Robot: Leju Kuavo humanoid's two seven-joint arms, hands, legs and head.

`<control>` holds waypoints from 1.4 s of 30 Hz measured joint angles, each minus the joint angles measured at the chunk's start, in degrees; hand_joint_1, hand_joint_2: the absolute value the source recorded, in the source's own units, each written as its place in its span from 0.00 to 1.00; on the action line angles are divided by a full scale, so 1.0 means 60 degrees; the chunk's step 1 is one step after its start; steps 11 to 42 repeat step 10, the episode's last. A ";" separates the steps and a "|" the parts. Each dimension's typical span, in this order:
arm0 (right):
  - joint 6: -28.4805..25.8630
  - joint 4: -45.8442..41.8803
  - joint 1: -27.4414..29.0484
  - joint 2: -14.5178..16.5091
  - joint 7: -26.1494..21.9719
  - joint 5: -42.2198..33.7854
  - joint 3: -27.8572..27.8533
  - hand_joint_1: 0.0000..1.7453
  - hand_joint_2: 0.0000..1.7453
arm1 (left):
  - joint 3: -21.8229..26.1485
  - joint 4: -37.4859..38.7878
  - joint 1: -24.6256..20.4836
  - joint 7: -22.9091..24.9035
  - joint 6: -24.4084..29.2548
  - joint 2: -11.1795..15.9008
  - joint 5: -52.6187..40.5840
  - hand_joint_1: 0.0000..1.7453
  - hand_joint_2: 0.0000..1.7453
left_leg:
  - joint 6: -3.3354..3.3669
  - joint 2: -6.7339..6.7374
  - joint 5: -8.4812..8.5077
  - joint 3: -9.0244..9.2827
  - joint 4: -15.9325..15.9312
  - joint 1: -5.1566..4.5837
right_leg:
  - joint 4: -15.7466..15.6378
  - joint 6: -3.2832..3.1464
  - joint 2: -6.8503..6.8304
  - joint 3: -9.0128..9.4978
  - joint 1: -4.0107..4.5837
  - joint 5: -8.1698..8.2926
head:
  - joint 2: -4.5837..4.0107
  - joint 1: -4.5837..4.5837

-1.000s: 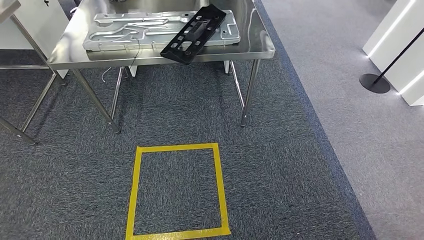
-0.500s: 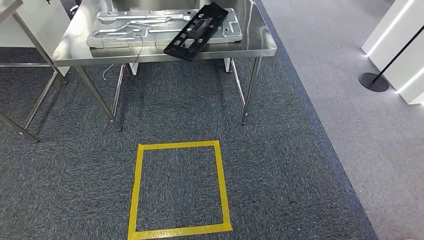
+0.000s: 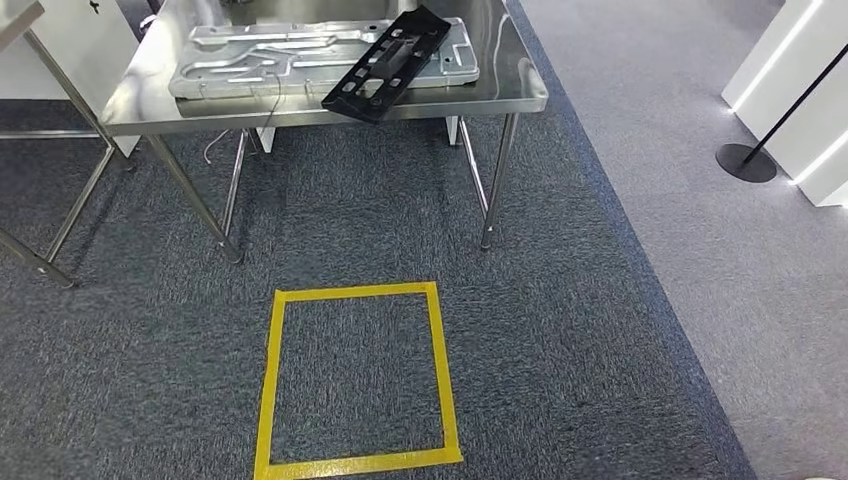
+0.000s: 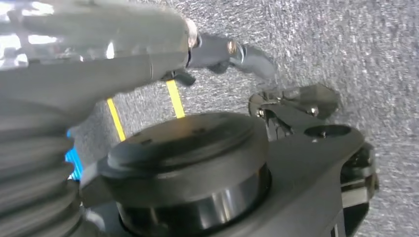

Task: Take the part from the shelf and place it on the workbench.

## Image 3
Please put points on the steel side table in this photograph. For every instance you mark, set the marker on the steel side table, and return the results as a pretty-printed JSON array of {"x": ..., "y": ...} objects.
[{"x": 16, "y": 16}]

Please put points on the black plastic panel part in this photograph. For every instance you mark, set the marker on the black plastic panel part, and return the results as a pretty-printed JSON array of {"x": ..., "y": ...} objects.
[{"x": 397, "y": 56}]

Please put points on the stainless steel workbench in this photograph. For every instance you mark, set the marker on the stainless steel workbench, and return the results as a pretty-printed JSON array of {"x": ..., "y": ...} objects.
[{"x": 510, "y": 79}]

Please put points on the white cabinet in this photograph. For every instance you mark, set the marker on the white cabinet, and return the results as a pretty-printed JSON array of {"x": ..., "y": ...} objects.
[{"x": 86, "y": 60}]

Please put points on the embossed aluminium plate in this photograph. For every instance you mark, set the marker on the embossed aluminium plate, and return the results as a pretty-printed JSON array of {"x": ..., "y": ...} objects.
[{"x": 232, "y": 66}]

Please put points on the black stanchion with round base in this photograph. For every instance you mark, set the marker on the black stanchion with round base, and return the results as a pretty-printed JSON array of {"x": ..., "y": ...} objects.
[{"x": 745, "y": 166}]

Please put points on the white lit display counter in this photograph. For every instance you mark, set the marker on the white lit display counter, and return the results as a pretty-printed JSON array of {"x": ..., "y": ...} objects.
[{"x": 782, "y": 66}]

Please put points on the yellow floor tape square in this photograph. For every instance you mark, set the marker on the yellow floor tape square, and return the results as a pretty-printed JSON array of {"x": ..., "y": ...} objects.
[{"x": 358, "y": 291}]

